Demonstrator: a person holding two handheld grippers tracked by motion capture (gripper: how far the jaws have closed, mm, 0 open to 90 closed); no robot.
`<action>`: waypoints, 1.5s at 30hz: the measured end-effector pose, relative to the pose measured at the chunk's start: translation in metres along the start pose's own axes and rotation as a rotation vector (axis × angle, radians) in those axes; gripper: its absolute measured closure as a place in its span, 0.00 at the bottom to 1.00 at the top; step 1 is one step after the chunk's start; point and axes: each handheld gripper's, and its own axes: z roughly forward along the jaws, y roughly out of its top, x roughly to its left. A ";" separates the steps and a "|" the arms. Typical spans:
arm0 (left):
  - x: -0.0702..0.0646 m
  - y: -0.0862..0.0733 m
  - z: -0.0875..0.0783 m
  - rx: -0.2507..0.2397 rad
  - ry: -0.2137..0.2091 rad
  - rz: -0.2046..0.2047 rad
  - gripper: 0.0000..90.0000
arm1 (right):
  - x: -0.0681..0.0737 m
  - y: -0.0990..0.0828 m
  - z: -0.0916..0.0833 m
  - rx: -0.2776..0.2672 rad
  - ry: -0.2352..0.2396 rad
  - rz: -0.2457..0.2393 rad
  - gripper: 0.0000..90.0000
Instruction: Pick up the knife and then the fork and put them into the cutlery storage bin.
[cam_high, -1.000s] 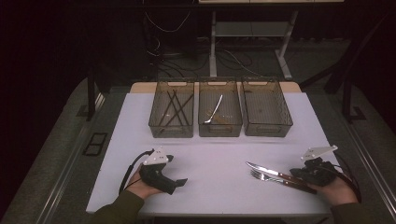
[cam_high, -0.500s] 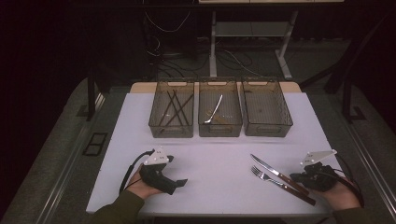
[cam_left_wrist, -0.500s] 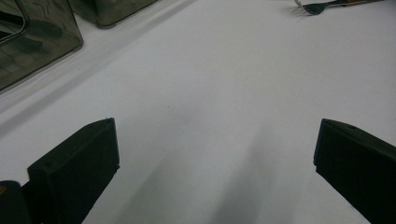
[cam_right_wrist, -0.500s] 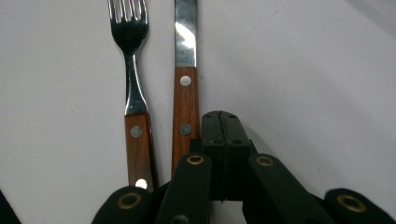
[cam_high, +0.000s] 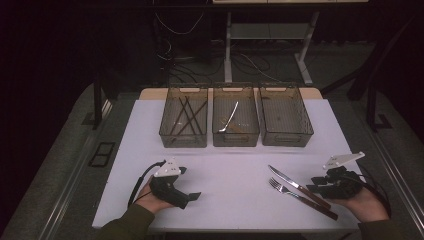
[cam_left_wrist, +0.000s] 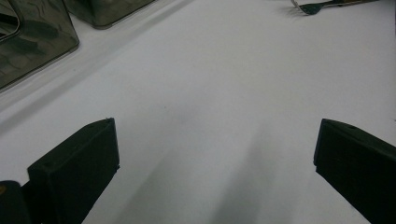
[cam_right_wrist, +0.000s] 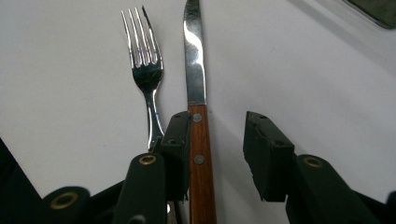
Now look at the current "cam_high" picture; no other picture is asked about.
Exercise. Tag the metal floor rail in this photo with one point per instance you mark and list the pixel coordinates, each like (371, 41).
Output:
(68, 190)
(400, 176)

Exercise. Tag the white table cover board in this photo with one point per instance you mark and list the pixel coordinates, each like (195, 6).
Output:
(233, 210)

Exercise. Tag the person's right hand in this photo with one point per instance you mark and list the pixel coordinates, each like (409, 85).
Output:
(368, 208)

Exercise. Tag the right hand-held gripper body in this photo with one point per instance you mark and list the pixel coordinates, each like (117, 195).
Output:
(343, 186)

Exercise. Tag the black stand with diagonal brace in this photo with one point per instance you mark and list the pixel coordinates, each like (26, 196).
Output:
(371, 106)

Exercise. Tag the brown translucent plastic bin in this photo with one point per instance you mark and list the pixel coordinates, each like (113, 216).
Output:
(285, 113)
(248, 110)
(185, 141)

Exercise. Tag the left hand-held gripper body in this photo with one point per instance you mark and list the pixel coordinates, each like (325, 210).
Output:
(165, 191)

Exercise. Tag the black stand post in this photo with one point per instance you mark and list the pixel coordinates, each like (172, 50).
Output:
(97, 106)

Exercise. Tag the white metal stand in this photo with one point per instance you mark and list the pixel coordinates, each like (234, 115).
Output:
(228, 50)

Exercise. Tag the metal spoon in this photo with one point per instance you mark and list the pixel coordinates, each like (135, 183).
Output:
(234, 113)

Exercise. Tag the brown chopstick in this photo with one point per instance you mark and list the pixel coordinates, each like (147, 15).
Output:
(198, 110)
(176, 123)

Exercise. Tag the person's left hand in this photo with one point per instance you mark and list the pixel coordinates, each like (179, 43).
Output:
(148, 201)

